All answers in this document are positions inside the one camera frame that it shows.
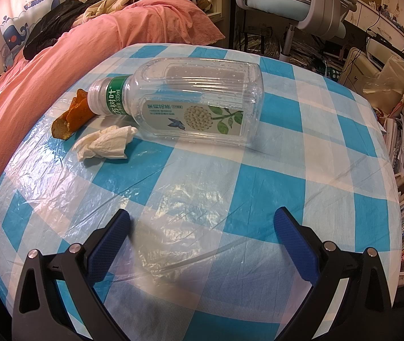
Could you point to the blue checked plastic tablecloth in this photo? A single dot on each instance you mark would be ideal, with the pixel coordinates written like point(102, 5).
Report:
point(276, 156)

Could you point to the orange peel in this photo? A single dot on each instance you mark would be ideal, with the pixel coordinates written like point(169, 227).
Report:
point(74, 117)

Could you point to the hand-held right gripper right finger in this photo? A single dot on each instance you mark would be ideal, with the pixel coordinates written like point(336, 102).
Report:
point(294, 241)

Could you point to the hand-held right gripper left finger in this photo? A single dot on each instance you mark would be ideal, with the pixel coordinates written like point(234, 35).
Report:
point(107, 248)

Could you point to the small crumpled white tissue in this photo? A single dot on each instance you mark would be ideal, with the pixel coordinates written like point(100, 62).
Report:
point(106, 142)

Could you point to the clear plastic bag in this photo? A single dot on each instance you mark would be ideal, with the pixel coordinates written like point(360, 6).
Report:
point(390, 74)

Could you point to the pile of papers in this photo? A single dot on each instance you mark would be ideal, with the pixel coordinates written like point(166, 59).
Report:
point(401, 142)

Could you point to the stack of newspapers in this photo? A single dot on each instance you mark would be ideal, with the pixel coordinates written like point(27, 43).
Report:
point(305, 49)

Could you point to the black jacket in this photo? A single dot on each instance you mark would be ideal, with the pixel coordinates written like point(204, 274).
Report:
point(52, 25)

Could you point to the grey office chair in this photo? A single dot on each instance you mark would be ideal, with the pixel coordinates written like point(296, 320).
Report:
point(315, 10)

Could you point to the cream cabinet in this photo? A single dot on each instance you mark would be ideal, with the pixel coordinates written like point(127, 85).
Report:
point(358, 67)

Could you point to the beige cloth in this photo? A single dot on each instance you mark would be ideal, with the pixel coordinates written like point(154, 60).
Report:
point(109, 7)

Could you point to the white desk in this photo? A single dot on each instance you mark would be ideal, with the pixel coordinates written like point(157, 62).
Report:
point(390, 32)

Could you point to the whale print wall covering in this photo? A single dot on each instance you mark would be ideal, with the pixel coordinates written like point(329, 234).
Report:
point(13, 37)

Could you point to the clear plastic bottle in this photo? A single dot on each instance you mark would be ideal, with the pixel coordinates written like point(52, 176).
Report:
point(187, 96)

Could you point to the pink blanket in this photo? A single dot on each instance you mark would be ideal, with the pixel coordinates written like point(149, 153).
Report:
point(81, 42)

